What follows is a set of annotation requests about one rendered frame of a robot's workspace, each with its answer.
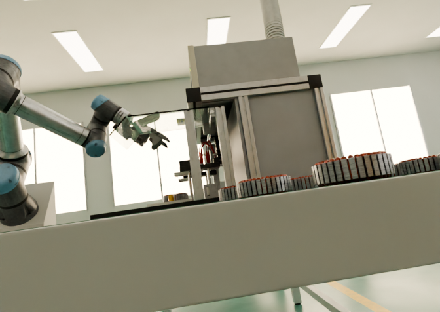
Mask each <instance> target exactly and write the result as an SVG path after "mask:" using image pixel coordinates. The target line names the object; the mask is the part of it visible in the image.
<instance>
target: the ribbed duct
mask: <svg viewBox="0 0 440 312"><path fill-rule="evenodd" d="M259 1H260V4H261V12H262V15H263V24H264V29H265V37H266V39H275V38H283V37H285V34H284V27H283V24H282V17H281V12H280V6H279V4H278V0H259Z"/></svg>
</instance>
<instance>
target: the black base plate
mask: <svg viewBox="0 0 440 312"><path fill-rule="evenodd" d="M218 201H219V197H215V198H210V199H201V200H196V201H186V202H182V203H173V204H168V205H159V206H150V207H145V208H136V209H131V210H122V211H117V212H108V213H103V214H94V215H90V219H91V220H93V219H98V218H107V217H112V216H121V215H126V214H135V213H140V212H148V211H154V210H163V209H168V208H177V207H182V206H191V205H199V204H204V203H213V202H218Z"/></svg>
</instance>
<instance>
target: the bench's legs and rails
mask: <svg viewBox="0 0 440 312"><path fill-rule="evenodd" d="M300 288H302V289H303V290H304V291H305V292H306V293H308V294H309V295H310V296H312V297H313V298H314V299H315V300H317V301H318V302H319V303H321V304H322V305H323V306H324V307H325V308H327V309H328V310H330V312H351V311H349V310H347V308H345V307H343V306H342V305H341V304H339V303H337V302H336V301H335V300H333V299H332V298H330V297H329V296H327V295H326V294H324V293H323V292H322V291H320V290H318V289H317V288H316V287H314V286H312V285H310V286H302V287H300ZM291 294H292V298H293V302H294V303H295V305H300V304H301V303H302V300H301V293H300V289H299V287H298V288H291ZM164 312H172V309H168V310H164Z"/></svg>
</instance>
